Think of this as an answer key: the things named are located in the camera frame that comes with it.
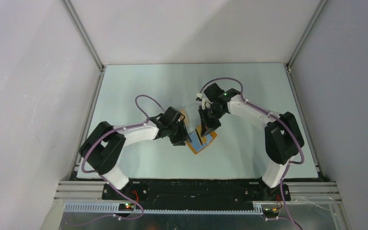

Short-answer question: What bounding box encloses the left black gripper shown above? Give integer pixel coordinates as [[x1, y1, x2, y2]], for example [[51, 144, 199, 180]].
[[167, 120, 192, 146]]

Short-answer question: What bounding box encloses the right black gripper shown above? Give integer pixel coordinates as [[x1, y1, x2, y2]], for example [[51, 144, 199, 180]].
[[198, 106, 226, 138]]

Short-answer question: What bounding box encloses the orange leather card holder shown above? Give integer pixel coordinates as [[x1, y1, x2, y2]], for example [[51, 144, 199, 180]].
[[185, 125, 217, 155]]

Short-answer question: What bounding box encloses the clear plastic card tray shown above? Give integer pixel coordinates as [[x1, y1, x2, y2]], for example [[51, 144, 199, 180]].
[[179, 101, 201, 130]]

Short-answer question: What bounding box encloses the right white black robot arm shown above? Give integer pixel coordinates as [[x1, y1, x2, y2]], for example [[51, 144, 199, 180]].
[[196, 83, 304, 200]]

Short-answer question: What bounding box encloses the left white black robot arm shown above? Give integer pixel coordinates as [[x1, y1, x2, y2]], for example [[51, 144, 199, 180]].
[[79, 106, 189, 200]]

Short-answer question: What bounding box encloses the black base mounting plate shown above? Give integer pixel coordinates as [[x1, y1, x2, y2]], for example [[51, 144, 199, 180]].
[[102, 179, 291, 210]]

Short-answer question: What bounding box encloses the left controller circuit board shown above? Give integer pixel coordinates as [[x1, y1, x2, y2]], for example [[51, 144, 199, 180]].
[[118, 203, 136, 212]]

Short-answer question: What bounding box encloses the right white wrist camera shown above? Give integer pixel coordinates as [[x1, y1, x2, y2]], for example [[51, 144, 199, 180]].
[[196, 92, 205, 102]]

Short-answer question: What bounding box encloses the right aluminium frame rail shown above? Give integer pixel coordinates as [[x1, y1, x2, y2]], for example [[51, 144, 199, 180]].
[[284, 0, 328, 181]]

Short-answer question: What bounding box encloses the aluminium frame rail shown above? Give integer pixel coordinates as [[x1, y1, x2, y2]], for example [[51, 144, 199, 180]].
[[61, 0, 105, 181], [284, 0, 328, 181]]

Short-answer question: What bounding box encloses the grey slotted cable duct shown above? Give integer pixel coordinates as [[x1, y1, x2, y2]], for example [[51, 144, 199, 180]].
[[64, 202, 263, 215]]

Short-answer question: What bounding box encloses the left aluminium frame rail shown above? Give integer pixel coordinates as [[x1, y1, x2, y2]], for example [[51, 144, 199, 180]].
[[61, 0, 105, 181]]

